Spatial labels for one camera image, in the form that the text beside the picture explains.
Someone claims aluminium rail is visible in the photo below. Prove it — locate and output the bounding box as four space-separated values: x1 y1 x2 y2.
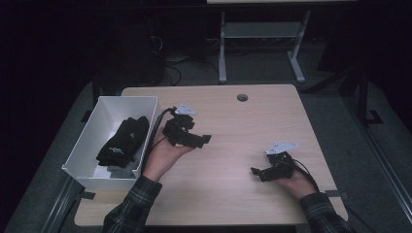
40 176 82 233
344 96 412 215

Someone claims right hand-held gripper black cable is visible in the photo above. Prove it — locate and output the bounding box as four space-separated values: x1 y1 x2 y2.
291 158 375 233

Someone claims black floor stand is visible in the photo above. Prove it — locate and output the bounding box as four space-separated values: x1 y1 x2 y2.
300 64 385 127

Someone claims tangle of floor cables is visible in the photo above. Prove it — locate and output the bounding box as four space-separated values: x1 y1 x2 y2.
147 32 222 86

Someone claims grey metal stand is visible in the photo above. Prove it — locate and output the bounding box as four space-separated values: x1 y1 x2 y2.
218 10 312 84

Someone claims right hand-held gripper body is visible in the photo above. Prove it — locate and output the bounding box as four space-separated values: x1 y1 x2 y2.
261 141 299 182

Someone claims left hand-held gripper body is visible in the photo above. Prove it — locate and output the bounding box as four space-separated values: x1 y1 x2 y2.
161 103 201 149

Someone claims white box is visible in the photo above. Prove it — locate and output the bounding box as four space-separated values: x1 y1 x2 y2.
61 95 165 192

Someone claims person's right hand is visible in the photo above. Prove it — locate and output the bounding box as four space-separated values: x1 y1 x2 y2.
275 170 319 199

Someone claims person's left hand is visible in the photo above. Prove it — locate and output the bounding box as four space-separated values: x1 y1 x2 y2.
142 127 196 183

